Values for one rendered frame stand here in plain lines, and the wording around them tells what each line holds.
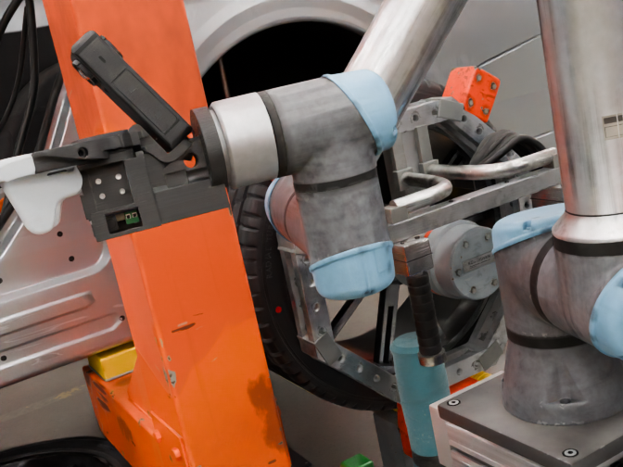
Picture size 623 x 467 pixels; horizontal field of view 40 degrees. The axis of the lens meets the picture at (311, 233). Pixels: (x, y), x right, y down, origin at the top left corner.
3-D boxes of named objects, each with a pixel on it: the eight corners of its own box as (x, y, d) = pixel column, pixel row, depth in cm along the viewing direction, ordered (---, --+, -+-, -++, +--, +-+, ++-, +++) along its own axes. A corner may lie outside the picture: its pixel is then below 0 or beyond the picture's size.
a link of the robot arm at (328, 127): (410, 162, 73) (392, 62, 71) (287, 194, 71) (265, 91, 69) (378, 154, 81) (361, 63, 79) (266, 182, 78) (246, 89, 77)
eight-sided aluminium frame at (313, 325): (533, 332, 184) (495, 79, 172) (555, 338, 179) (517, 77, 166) (317, 430, 160) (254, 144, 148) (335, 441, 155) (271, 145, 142)
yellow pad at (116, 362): (146, 345, 195) (141, 324, 194) (167, 359, 183) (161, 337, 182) (88, 366, 189) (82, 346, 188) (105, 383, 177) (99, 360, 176)
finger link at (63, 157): (47, 170, 62) (142, 150, 68) (42, 149, 62) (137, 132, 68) (13, 180, 65) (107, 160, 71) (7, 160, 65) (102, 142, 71)
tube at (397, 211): (411, 187, 157) (400, 131, 155) (480, 195, 141) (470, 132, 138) (329, 214, 150) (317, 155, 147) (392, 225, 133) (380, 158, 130)
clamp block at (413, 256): (401, 259, 142) (396, 229, 141) (435, 268, 134) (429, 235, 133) (376, 269, 140) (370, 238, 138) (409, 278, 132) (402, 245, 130)
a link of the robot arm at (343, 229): (371, 261, 86) (349, 155, 84) (413, 288, 76) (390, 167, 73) (296, 283, 85) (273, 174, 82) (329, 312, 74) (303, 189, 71)
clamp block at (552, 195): (553, 204, 157) (548, 175, 155) (591, 208, 149) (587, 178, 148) (531, 211, 154) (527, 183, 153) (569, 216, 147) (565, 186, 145)
